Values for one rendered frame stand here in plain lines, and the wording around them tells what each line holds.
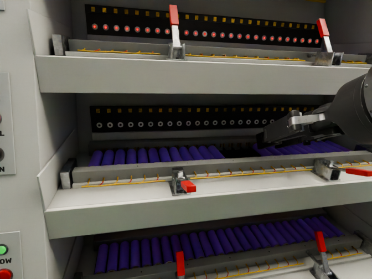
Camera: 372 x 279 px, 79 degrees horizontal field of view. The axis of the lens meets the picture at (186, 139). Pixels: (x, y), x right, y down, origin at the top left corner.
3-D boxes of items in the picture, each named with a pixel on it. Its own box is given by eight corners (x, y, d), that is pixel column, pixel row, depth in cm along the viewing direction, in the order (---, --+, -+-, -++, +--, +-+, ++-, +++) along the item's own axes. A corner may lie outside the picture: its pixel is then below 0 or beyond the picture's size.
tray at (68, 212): (401, 197, 43) (420, 151, 40) (48, 239, 30) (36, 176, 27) (320, 155, 62) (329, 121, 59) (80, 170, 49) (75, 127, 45)
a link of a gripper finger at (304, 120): (354, 123, 26) (321, 122, 24) (314, 133, 31) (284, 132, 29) (350, 103, 27) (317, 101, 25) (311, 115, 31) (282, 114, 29)
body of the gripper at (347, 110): (419, 67, 24) (344, 98, 33) (352, 65, 22) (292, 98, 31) (437, 137, 23) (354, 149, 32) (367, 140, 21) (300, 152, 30)
